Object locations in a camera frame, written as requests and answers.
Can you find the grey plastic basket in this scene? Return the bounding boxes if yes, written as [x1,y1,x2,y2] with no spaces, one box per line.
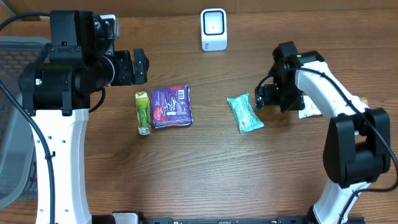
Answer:
[1,36,50,208]

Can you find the green yellow snack packet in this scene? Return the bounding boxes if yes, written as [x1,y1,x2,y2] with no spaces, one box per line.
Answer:
[136,91,151,136]

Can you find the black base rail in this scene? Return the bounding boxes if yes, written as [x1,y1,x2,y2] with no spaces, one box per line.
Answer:
[91,207,366,224]

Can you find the teal wipes packet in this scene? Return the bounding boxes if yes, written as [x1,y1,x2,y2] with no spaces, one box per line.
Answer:
[227,93,264,133]

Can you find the purple pad package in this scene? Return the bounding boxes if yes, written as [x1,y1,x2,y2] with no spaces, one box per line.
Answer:
[151,85,193,129]

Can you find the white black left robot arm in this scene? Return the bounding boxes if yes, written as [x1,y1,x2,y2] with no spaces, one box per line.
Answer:
[19,11,149,224]

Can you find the white tube gold cap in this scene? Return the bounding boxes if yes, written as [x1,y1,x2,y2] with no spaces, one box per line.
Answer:
[297,95,369,119]

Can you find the white barcode scanner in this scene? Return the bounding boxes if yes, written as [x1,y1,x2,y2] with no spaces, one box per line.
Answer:
[200,8,228,52]

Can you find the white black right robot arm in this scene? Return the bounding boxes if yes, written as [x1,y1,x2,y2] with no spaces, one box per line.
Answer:
[255,42,397,223]

